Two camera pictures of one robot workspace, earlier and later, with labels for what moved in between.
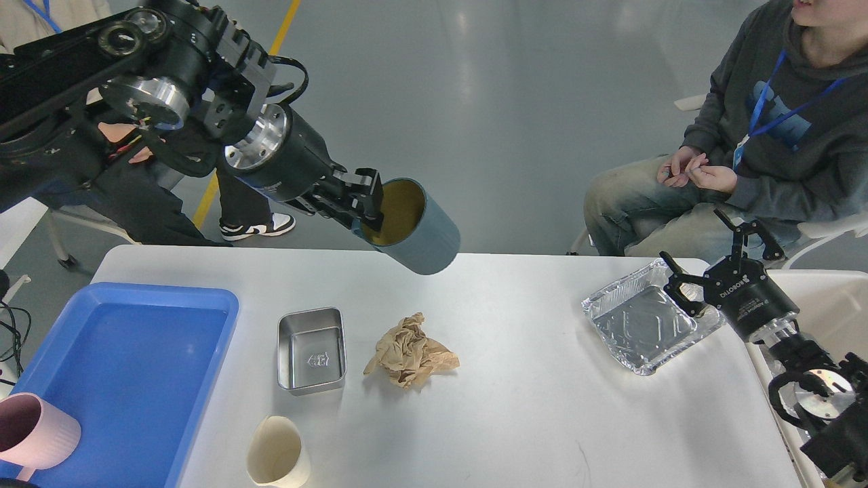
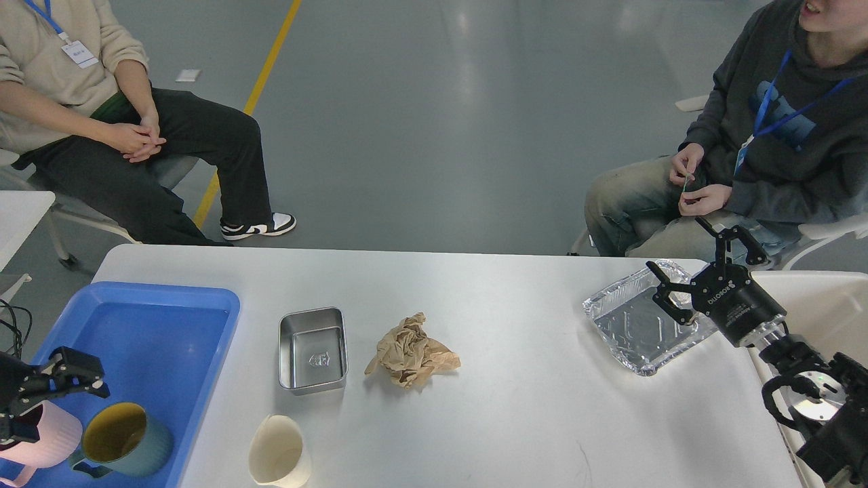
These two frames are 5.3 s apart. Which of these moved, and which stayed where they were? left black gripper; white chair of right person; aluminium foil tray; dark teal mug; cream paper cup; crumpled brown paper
Moved: left black gripper; dark teal mug
Stayed: white chair of right person; aluminium foil tray; cream paper cup; crumpled brown paper
